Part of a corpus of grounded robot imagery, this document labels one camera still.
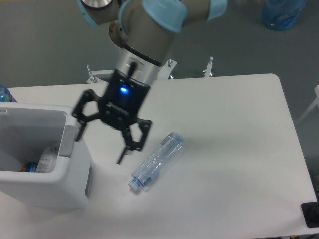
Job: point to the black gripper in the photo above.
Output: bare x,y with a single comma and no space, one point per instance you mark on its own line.
118,108

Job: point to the clear crushed plastic bottle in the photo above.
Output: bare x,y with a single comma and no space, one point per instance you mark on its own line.
147,172

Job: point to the clear plastic wrapper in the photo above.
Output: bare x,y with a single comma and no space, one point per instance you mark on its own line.
47,160

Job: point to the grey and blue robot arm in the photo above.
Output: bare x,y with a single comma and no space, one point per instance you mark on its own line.
147,28

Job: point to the white plastic trash can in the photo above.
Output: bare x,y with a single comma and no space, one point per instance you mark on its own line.
26,130

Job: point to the colourful snack wrapper in bin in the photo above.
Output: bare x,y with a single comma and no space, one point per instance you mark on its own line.
30,167

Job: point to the blue bottle at left edge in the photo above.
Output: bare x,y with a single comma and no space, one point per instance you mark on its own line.
5,94

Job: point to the black device at table corner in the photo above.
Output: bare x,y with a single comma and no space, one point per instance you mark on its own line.
311,214

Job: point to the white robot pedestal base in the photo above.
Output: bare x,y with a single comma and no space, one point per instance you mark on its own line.
118,37

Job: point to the white frame at right edge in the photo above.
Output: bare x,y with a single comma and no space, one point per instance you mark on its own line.
314,104

